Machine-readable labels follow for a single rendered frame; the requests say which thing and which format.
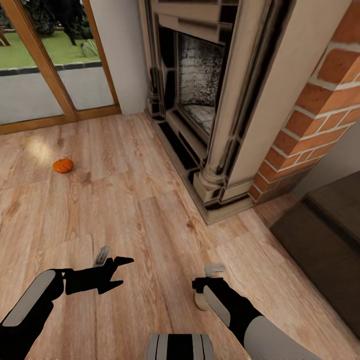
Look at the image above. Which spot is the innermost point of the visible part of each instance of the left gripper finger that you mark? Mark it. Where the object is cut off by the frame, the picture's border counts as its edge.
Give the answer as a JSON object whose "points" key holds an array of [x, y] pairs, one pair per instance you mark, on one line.
{"points": [[118, 261], [113, 284]]}

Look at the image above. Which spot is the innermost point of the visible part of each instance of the pillar candle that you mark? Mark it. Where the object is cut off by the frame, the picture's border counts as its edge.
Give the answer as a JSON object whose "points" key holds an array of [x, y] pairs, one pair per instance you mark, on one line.
{"points": [[200, 302]]}

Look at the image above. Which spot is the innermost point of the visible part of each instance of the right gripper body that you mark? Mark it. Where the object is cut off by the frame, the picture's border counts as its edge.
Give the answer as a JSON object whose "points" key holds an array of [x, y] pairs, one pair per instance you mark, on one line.
{"points": [[200, 283]]}

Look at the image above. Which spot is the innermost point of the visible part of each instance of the pumpkin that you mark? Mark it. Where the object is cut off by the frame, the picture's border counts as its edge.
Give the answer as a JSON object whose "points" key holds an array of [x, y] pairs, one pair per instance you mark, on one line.
{"points": [[63, 165]]}

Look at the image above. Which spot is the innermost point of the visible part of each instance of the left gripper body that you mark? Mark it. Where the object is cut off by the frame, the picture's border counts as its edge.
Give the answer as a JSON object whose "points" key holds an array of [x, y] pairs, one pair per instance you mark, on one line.
{"points": [[99, 277]]}

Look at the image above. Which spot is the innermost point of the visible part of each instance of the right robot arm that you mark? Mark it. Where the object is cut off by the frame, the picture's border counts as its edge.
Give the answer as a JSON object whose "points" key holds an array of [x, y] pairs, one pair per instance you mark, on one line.
{"points": [[260, 337]]}

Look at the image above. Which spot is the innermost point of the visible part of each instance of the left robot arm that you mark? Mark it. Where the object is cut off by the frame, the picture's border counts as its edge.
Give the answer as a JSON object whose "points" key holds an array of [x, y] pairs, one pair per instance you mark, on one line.
{"points": [[25, 322]]}

